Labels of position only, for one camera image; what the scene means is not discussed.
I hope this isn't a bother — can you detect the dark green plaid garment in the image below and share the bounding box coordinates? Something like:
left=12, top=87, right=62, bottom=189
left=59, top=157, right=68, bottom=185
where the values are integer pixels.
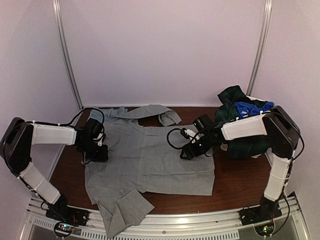
left=214, top=85, right=270, bottom=159

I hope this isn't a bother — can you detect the left black cable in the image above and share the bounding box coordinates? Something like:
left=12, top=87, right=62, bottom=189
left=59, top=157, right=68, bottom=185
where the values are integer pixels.
left=57, top=107, right=106, bottom=166

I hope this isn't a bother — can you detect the right aluminium post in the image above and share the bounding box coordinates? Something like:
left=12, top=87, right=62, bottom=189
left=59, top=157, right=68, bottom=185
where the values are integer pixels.
left=246, top=0, right=273, bottom=96

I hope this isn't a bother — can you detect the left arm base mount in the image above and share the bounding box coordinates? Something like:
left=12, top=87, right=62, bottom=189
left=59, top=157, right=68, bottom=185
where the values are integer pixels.
left=41, top=194, right=89, bottom=240

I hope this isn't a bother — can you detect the black cable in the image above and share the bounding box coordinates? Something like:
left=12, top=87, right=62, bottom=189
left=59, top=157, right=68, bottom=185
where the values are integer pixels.
left=57, top=107, right=106, bottom=166
left=166, top=127, right=191, bottom=151

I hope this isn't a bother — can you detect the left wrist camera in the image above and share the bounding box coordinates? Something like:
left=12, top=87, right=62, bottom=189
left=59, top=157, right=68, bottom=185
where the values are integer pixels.
left=95, top=132, right=106, bottom=147

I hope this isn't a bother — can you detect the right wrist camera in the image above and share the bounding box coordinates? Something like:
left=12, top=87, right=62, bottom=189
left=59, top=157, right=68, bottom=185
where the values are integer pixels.
left=180, top=128, right=200, bottom=143

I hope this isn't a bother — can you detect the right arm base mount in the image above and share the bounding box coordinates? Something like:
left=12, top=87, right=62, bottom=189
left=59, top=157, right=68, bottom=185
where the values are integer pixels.
left=239, top=196, right=282, bottom=238

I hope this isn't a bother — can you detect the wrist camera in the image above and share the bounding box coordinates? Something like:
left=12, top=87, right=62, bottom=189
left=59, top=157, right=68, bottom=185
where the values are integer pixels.
left=180, top=128, right=200, bottom=143
left=95, top=132, right=106, bottom=147

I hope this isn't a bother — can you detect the right black cable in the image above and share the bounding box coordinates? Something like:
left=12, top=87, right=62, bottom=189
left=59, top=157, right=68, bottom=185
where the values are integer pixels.
left=166, top=127, right=191, bottom=151

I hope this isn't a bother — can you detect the aluminium post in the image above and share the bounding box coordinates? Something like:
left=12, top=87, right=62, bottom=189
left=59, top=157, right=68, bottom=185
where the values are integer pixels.
left=52, top=0, right=83, bottom=110
left=246, top=0, right=273, bottom=96

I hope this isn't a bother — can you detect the aluminium front rail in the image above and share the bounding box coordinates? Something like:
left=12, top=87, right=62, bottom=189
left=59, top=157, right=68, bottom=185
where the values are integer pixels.
left=19, top=196, right=311, bottom=240

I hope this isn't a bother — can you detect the blue cloth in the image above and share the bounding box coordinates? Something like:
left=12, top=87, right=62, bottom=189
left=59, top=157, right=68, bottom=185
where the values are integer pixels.
left=234, top=101, right=275, bottom=118

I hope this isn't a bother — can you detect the grey shirt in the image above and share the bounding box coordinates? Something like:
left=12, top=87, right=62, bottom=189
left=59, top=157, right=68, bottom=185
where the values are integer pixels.
left=85, top=105, right=215, bottom=238

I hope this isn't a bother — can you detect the light blue denim skirt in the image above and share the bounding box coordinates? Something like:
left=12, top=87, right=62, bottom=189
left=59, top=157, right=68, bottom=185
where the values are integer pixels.
left=88, top=106, right=128, bottom=123

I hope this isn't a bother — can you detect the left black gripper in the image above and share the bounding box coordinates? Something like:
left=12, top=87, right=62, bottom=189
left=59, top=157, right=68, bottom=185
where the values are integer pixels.
left=79, top=140, right=108, bottom=162

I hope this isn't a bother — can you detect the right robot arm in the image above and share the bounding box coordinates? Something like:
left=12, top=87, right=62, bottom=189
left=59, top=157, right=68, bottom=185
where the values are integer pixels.
left=180, top=105, right=302, bottom=221

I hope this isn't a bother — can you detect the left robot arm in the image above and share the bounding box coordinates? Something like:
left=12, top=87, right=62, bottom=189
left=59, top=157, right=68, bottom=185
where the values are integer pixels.
left=0, top=117, right=109, bottom=222

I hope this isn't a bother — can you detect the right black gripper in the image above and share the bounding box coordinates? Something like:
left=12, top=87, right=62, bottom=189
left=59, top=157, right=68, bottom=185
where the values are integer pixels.
left=180, top=134, right=217, bottom=161

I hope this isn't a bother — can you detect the left aluminium post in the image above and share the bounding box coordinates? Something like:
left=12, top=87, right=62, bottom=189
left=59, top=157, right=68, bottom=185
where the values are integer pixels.
left=52, top=0, right=83, bottom=110

